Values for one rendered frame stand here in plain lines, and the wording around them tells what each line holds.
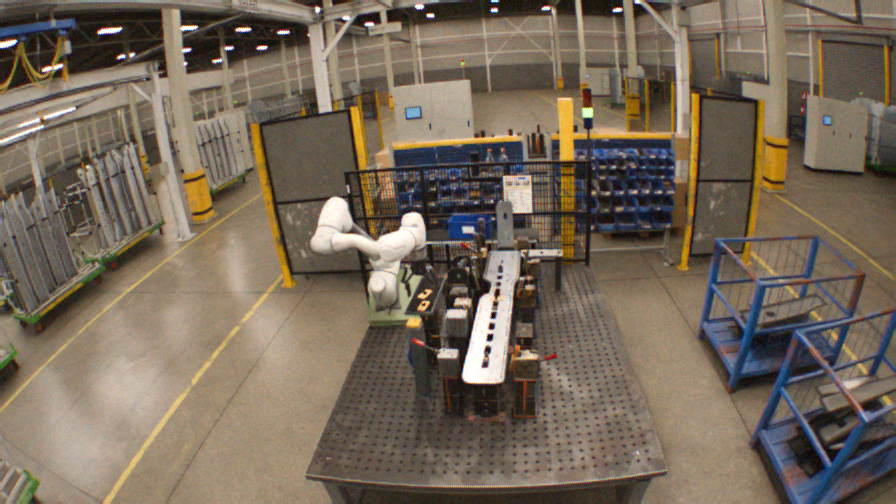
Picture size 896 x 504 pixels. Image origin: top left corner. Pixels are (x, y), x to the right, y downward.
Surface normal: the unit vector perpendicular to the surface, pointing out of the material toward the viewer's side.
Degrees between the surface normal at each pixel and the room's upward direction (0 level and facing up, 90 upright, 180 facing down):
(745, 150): 90
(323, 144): 90
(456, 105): 90
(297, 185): 91
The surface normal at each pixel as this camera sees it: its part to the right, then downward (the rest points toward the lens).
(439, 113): -0.10, 0.41
